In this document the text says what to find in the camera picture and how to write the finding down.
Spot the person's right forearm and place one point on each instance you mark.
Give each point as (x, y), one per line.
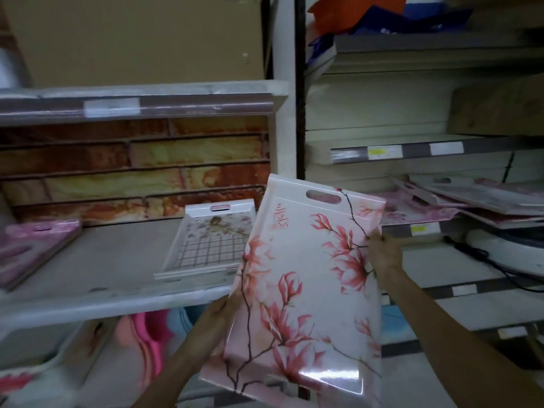
(459, 344)

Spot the person's left hand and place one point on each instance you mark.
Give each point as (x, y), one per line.
(219, 318)

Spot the blue bag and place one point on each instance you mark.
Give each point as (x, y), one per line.
(391, 21)

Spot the white tray with pink print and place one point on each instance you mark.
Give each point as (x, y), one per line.
(488, 195)

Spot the pink plastic scoop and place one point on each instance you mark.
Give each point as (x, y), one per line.
(148, 344)

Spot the large plain cardboard box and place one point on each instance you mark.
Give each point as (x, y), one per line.
(127, 38)

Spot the orange bag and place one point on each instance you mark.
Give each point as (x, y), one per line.
(352, 10)

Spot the round white electric cooker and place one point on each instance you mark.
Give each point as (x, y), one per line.
(510, 250)

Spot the person's left forearm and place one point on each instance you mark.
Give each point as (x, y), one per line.
(174, 373)

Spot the white magnolia print tray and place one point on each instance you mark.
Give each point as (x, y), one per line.
(306, 293)

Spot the blue plastic scoop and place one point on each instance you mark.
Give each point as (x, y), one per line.
(187, 318)

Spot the stack of pink floral trays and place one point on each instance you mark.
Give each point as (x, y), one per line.
(34, 250)

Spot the person's right hand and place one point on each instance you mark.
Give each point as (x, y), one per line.
(384, 259)

